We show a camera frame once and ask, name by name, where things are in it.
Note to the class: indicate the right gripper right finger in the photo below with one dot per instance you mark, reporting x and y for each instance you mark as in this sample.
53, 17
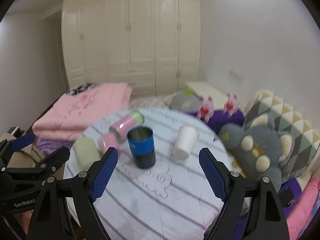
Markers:
251, 208

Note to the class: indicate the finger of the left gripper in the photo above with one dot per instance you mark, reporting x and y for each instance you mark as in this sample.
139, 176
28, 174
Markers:
22, 142
51, 163

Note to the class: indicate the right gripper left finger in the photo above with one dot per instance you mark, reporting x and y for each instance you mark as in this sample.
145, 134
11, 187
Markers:
50, 219

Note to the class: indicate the blue black metal can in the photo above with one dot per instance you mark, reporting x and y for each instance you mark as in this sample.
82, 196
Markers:
141, 143

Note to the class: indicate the pale green cup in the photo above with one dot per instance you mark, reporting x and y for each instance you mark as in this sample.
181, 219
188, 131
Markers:
86, 152

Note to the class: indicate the white paper cup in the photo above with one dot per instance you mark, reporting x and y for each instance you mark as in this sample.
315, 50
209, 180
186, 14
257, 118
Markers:
185, 142

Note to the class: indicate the small pink canister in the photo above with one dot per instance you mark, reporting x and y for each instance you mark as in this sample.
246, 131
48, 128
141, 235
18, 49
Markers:
106, 141

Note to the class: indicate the folded pink quilt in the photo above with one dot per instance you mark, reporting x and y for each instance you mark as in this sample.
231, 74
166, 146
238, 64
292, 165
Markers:
72, 114

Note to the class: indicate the grey plush toy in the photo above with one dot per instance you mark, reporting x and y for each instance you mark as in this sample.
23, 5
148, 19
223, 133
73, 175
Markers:
260, 150

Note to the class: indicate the tall pink green canister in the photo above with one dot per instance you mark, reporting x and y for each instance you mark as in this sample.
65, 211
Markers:
121, 127

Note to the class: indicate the white striped table cloth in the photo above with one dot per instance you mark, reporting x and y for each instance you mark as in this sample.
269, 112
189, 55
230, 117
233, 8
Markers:
173, 199

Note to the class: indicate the purple blanket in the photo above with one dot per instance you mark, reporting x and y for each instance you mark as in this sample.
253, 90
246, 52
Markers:
219, 119

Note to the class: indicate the triangle patterned pillow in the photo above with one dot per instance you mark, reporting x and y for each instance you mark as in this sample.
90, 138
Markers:
286, 119

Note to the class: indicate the right pink bunny plush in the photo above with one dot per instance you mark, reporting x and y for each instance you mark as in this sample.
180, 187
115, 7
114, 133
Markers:
231, 105

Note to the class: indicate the pink bunny plush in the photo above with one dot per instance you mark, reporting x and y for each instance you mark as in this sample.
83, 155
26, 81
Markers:
231, 105
206, 109

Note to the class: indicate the left pink bunny plush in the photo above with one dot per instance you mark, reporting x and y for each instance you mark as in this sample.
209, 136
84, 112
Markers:
206, 109

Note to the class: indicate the floral bed sheet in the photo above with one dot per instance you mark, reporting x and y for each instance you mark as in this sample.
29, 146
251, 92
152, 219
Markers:
160, 101

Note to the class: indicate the white bedside shelf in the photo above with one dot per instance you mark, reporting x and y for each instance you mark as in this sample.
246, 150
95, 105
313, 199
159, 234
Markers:
205, 89

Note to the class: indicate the grey flower cushion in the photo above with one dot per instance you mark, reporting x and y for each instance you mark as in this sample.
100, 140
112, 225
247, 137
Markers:
186, 101

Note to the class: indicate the cream wardrobe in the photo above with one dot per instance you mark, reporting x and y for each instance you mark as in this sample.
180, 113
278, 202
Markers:
152, 45

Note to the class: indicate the white wall socket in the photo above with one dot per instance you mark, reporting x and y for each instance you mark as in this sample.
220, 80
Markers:
235, 76

